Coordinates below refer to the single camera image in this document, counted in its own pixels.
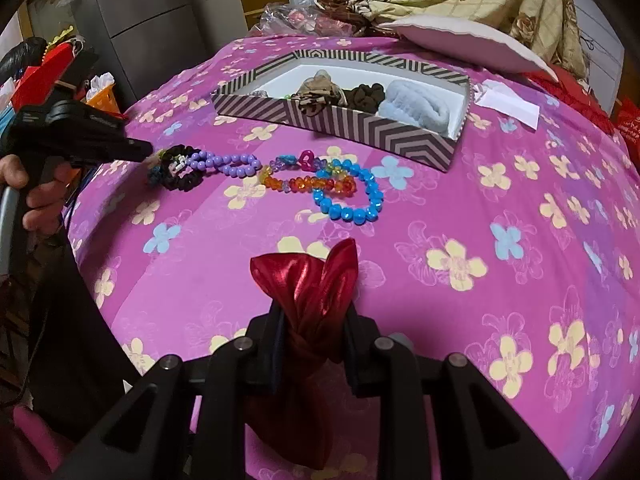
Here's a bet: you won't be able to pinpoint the red pillow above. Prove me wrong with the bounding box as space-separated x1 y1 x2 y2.
522 65 616 133

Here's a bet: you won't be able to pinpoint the red shopping bag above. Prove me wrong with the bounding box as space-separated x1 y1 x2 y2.
612 97 640 146

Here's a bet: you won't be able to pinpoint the rainbow bead bracelet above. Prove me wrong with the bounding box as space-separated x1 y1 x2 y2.
257 149 358 196

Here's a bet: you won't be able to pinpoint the clear plastic bags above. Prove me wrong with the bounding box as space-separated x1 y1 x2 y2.
257 2 351 38

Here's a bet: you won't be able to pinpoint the red box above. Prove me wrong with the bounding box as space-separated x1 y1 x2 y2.
10 42 71 111

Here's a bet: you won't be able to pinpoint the pink garment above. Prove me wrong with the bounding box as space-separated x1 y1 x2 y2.
0 405 76 480

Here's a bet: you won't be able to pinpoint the grey refrigerator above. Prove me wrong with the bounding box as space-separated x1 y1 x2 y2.
80 0 251 106

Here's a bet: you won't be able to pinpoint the brown scrunchie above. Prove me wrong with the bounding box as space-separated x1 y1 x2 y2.
345 81 388 113

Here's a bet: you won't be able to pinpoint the light blue fluffy headband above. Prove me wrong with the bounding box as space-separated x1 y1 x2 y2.
377 79 463 136

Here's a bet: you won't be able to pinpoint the leopard print scrunchie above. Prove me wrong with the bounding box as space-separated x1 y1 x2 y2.
291 69 351 118

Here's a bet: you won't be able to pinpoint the black scrunchie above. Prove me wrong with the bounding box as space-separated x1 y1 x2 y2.
146 144 208 192

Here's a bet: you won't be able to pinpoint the white paper sheet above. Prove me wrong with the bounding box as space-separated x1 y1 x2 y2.
470 79 541 128

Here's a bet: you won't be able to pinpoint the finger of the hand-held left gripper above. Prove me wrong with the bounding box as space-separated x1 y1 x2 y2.
100 127 154 166

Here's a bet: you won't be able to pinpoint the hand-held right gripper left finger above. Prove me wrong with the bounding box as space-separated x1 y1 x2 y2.
52 300 291 480

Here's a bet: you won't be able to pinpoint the blue bead bracelet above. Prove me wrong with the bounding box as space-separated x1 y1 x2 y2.
312 159 383 225

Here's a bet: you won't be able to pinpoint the person's left forearm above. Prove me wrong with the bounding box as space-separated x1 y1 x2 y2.
20 225 151 433

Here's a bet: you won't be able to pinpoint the person's left hand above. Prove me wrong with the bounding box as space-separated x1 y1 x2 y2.
0 154 78 235

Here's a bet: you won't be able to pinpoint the orange basket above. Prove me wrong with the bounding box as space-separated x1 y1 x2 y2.
82 72 126 116

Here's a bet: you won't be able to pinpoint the purple bead bracelet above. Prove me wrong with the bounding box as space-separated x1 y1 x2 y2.
172 150 263 177

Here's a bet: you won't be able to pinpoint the white pillow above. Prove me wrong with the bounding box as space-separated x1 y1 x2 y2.
385 14 558 81

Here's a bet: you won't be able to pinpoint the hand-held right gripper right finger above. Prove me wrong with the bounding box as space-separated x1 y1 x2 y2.
342 305 571 480

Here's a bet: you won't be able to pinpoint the striped cardboard box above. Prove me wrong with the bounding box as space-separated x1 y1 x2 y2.
210 49 473 175

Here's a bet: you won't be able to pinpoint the red satin bow hair tie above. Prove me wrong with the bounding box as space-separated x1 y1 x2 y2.
244 237 361 471

